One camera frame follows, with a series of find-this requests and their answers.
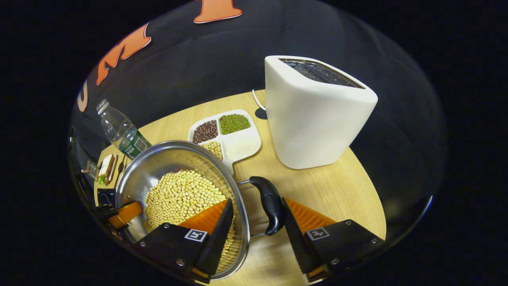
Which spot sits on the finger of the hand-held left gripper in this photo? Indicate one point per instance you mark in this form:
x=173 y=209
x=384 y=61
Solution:
x=129 y=212

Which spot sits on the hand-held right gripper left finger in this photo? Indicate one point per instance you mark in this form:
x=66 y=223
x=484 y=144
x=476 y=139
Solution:
x=220 y=238

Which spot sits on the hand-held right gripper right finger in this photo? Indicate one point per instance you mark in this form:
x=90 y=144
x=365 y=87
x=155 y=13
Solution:
x=295 y=238

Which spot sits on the black induction cooktop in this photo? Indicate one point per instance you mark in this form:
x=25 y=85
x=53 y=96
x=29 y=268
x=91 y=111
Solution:
x=105 y=196

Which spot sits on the pile of yellow soybeans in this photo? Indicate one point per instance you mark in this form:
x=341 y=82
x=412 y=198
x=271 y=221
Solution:
x=178 y=196

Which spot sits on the sandwich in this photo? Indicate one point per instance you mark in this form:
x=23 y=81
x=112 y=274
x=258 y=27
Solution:
x=107 y=169

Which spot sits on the small clear glass cup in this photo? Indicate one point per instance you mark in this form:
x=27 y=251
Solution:
x=91 y=171

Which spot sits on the clear plastic water bottle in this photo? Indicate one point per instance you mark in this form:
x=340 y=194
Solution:
x=123 y=133

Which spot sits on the white divided bean dish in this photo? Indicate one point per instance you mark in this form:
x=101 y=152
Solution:
x=242 y=145

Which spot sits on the white toaster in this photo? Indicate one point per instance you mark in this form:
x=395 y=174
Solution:
x=313 y=123

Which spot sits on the black backdrop cloth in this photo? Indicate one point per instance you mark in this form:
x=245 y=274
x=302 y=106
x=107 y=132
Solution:
x=198 y=71

